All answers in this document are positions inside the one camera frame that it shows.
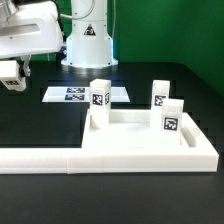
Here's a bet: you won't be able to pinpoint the white square table top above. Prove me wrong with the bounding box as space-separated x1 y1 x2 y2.
81 108 190 150

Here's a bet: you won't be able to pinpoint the white marker sheet with tags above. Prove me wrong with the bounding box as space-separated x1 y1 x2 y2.
42 86 130 103

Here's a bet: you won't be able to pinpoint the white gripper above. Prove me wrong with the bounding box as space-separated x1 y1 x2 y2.
0 0 63 77

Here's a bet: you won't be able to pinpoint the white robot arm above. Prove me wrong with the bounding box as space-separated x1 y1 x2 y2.
0 0 118 76

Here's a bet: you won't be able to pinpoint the white L-shaped obstacle fence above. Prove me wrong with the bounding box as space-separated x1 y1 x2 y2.
0 114 219 174

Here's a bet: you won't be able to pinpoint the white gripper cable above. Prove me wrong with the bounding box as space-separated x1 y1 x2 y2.
59 0 96 21

